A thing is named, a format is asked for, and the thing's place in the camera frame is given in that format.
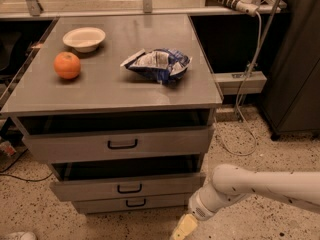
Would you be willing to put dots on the white bowl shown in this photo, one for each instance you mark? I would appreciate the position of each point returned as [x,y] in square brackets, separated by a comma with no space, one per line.
[85,39]

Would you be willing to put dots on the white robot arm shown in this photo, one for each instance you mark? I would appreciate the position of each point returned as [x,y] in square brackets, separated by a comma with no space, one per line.
[230,184]

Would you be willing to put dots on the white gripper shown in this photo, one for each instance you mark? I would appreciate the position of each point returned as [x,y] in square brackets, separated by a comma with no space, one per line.
[199,208]

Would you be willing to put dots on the grey drawer cabinet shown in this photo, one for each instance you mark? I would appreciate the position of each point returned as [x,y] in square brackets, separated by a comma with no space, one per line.
[106,97]

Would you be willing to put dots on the white power strip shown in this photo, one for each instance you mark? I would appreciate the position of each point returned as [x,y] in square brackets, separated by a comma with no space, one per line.
[243,6]

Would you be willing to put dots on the white shoe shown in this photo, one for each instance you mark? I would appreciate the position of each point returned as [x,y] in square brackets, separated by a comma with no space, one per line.
[19,236]

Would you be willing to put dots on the grey shelf table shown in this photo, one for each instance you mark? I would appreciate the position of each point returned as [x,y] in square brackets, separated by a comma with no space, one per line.
[100,0]

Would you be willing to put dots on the orange fruit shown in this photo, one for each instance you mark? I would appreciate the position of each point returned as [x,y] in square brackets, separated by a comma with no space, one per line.
[67,65]

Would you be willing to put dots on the grey drawer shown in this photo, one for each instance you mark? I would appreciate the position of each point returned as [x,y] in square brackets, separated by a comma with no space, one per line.
[128,204]
[139,177]
[120,144]

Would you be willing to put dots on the blue white chip bag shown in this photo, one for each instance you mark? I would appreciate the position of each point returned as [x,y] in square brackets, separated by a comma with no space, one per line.
[161,65]

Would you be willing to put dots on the grey metal beam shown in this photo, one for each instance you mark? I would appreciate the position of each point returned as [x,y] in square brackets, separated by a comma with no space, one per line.
[237,83]

